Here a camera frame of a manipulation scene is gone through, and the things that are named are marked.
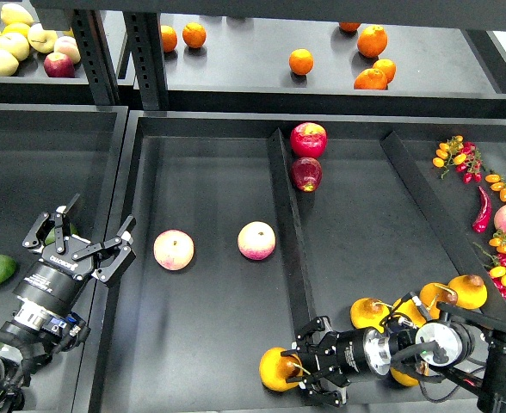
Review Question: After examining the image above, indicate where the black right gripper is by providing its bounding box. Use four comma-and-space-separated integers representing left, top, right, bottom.
281, 316, 350, 407

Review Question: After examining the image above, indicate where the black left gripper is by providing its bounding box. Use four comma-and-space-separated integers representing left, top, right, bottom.
22, 194, 136, 287

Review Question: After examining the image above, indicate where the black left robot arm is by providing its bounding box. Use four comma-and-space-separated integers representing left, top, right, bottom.
0, 196, 136, 412

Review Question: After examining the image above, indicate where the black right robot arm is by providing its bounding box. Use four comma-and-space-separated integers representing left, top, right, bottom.
281, 303, 506, 412

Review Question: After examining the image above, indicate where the yellow pear bottom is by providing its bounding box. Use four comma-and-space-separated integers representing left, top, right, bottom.
390, 367, 419, 387

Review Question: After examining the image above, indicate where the yellow pear hidden middle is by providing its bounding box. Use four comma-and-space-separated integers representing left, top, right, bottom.
393, 282, 458, 327

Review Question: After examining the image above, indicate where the pale yellow pear top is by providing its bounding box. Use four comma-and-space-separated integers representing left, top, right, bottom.
0, 3, 34, 26

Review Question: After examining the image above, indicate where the black left tray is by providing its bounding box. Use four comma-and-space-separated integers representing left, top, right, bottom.
0, 104, 128, 412

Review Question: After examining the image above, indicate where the pink apple left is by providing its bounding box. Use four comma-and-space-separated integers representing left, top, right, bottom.
153, 230, 194, 271

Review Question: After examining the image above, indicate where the pink apple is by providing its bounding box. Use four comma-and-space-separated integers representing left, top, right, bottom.
238, 221, 276, 261
153, 230, 194, 271

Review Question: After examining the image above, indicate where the pink apple right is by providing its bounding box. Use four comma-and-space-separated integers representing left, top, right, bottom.
238, 221, 276, 261

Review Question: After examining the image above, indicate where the black centre divided tray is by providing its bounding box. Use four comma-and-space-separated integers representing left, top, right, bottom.
97, 111, 506, 412

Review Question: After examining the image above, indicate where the dark red apple on shelf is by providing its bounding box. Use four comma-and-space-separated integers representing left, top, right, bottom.
43, 52, 75, 78

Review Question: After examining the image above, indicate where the pink peach on shelf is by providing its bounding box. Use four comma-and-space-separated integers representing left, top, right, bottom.
53, 36, 81, 65

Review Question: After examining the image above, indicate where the pale yellow apple front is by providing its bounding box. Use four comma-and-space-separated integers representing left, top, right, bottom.
0, 49, 19, 77

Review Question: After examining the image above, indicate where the pale yellow apple right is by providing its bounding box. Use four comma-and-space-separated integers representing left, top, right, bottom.
27, 23, 59, 54

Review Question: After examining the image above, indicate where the pale yellow apple middle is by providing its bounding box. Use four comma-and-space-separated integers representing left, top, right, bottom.
0, 33, 30, 62

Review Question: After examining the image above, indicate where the red chili pepper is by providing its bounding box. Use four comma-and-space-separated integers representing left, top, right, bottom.
472, 186, 492, 233

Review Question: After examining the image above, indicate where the orange far left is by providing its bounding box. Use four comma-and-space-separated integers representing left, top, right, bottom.
160, 25, 178, 53

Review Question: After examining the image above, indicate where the yellow lemon on shelf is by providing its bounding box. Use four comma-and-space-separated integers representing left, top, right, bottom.
3, 22, 30, 38

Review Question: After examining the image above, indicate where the bright red apple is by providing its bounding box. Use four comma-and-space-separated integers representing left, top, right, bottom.
290, 122, 328, 158

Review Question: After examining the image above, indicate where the cherry tomato bunch upper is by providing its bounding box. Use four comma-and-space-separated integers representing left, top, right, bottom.
432, 135, 483, 184

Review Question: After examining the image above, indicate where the orange centre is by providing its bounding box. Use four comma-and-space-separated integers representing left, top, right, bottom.
288, 48, 314, 76

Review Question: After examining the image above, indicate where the black shelf post left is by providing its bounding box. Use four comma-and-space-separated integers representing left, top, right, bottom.
71, 9, 120, 106

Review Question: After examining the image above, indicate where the black shelf post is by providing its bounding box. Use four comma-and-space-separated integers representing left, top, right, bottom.
71, 9, 120, 106
123, 12, 170, 111

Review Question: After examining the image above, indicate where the black shelf post right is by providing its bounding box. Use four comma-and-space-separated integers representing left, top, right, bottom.
123, 12, 170, 111

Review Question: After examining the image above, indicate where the orange cherry tomato string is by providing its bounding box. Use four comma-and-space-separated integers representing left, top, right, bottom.
484, 172, 506, 207

